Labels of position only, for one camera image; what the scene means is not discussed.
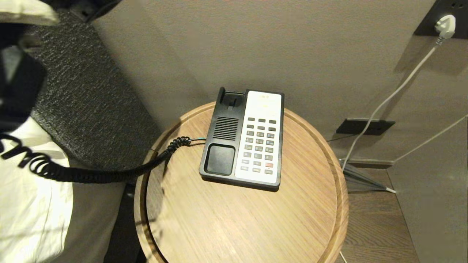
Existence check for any grey cable with white tip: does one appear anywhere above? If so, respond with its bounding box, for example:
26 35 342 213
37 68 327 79
340 160 397 194

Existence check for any black phone cord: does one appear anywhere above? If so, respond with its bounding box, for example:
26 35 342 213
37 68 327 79
0 133 206 184

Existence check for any grey fabric headboard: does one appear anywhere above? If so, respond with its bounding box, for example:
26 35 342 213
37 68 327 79
21 7 162 173

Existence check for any white pillow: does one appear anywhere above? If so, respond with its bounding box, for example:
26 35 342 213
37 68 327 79
0 0 60 27

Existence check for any white bed sheet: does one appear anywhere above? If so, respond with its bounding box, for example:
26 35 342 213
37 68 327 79
0 117 127 263

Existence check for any thin white cable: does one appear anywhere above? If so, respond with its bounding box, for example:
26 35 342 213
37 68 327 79
393 114 468 163

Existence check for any black and white desk phone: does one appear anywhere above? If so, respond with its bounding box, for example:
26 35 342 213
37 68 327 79
199 87 285 191

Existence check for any white power plug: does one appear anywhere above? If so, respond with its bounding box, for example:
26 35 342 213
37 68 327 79
434 14 457 41

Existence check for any white power cable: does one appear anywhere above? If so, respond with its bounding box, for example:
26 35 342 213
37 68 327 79
341 38 440 171

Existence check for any black wall socket plate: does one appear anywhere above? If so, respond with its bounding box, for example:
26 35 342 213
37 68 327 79
413 0 468 38

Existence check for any round wooden side table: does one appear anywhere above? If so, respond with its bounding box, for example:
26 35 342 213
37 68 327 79
133 102 350 263

